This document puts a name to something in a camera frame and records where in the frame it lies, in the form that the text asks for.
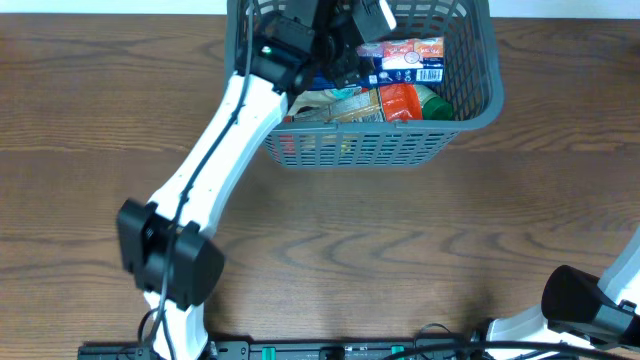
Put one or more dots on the green lid jar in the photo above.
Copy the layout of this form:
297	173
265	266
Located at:
433	107

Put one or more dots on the grey plastic lattice basket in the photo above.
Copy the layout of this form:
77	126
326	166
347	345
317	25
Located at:
472	85

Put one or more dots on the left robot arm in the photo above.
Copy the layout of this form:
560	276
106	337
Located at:
272	55

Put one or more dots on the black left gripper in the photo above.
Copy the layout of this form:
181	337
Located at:
346	64

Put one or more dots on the orange biscuit packet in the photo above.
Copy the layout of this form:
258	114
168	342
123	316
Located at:
391	103

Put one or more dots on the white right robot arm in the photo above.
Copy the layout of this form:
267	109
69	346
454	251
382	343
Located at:
580	309

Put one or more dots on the mint green tissue pouch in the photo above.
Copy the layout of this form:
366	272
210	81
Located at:
344	93

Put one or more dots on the Kleenex tissue multipack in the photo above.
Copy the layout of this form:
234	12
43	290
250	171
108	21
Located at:
407	61

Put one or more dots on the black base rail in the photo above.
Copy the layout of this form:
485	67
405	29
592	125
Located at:
242	350

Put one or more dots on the beige paper pouch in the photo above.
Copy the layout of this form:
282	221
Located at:
312	99

